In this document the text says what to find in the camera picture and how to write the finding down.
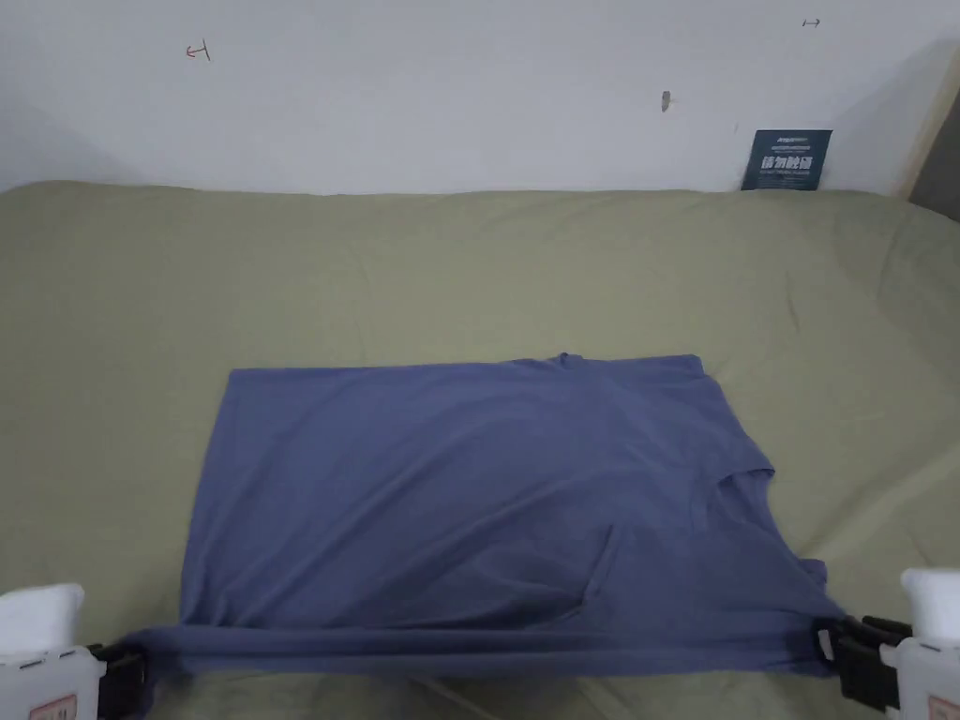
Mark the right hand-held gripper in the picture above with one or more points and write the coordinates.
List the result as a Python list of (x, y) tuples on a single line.
[(930, 660)]

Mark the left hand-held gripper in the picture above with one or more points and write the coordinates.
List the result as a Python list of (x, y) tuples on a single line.
[(41, 660)]

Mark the blue shirt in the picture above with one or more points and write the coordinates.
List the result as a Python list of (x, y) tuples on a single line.
[(450, 495)]

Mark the dark blue sign card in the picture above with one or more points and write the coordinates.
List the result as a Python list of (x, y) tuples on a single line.
[(786, 160)]

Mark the bed with pale green sheet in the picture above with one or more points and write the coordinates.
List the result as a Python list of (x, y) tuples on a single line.
[(465, 277)]

